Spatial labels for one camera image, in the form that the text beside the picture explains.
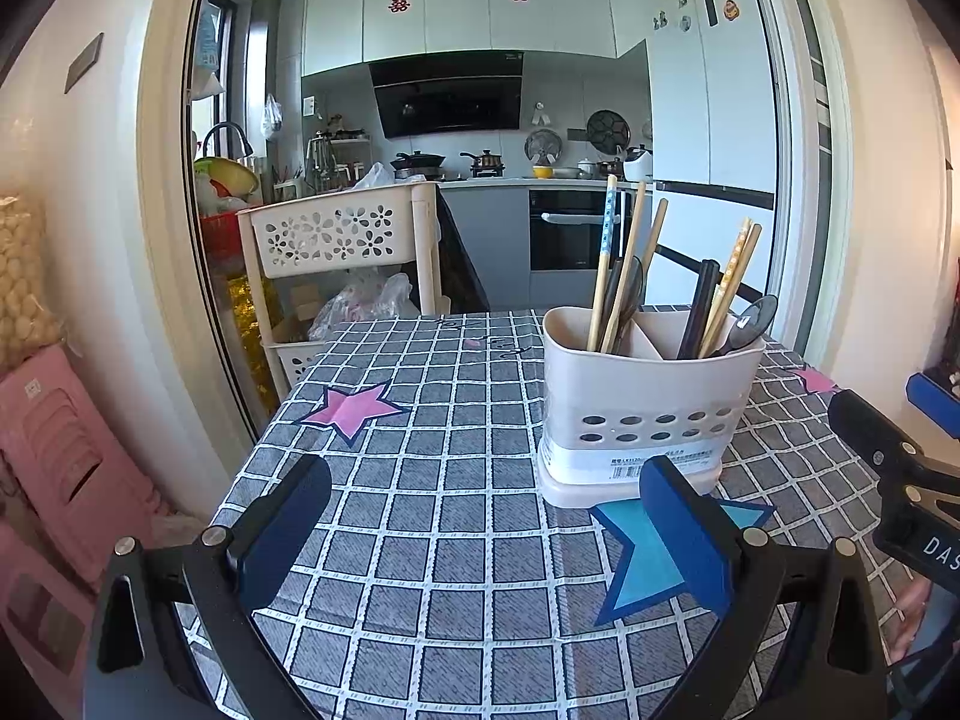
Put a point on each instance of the gold foil decoration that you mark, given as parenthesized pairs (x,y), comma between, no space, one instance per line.
(251,337)

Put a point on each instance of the round hanging strainer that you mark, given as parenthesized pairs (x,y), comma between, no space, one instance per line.
(543,146)

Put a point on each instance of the grey checked tablecloth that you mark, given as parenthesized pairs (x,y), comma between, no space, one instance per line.
(450,465)

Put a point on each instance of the cardboard box in cart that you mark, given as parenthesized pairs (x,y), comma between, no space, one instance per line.
(307,307)

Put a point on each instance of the steel cooking pot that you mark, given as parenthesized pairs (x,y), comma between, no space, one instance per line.
(484,163)

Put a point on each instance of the cream plastic utensil holder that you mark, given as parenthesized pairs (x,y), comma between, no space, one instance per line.
(645,397)

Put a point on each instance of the white rice cooker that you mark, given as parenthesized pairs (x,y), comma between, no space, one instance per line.
(637,165)

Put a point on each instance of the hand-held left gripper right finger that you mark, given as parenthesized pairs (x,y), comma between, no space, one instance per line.
(686,540)

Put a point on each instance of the grey wall switch panel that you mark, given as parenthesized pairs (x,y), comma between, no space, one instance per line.
(84,64)

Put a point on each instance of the patterned bamboo chopstick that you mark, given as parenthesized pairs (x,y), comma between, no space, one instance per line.
(735,255)
(748,255)

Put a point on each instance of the hanging plastic bag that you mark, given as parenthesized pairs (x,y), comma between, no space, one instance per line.
(271,116)

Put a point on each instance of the round black hanging pan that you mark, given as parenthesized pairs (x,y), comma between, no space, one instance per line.
(607,131)

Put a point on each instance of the blue patterned chopstick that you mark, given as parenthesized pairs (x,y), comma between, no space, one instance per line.
(606,240)

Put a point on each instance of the black range hood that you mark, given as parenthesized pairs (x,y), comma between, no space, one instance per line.
(450,97)

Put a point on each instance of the green yellow bowl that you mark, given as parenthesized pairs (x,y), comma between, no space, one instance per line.
(225,176)

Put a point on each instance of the white fridge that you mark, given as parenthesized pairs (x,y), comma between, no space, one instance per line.
(712,127)

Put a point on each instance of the clear plastic bag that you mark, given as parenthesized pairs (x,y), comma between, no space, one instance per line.
(367,307)

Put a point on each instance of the black wok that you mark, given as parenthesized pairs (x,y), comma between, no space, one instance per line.
(418,163)

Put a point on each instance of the countertop dish rack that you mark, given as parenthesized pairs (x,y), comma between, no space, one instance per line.
(337,161)

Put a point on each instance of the white plastic bag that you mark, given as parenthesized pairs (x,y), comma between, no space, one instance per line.
(373,176)

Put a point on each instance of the pink plastic stool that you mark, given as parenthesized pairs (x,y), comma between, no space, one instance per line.
(67,450)
(45,615)

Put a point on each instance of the kitchen faucet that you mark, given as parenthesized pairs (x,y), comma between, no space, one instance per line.
(221,131)

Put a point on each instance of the wooden chopstick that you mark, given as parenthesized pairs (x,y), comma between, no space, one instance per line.
(634,232)
(657,229)

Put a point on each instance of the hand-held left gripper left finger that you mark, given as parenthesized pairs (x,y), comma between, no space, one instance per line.
(285,525)

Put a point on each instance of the person's right hand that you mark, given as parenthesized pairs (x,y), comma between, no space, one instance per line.
(912,611)

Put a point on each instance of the red basket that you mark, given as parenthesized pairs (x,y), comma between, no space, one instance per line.
(221,232)

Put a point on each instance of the dark metal spoon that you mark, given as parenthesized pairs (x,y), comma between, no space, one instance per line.
(756,315)
(628,292)

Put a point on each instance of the white upper cabinets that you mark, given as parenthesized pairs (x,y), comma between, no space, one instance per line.
(450,22)

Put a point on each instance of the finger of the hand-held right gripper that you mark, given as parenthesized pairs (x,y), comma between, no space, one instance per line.
(934,392)
(870,427)

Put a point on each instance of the small white pot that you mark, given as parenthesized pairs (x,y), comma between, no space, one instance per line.
(589,167)

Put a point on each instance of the bag of beige snacks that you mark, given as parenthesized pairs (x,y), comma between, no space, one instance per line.
(26,285)

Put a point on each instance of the cream plastic storage cart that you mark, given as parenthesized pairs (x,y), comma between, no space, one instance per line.
(322,232)

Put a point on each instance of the black built-in oven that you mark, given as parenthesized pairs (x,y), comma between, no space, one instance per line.
(570,240)

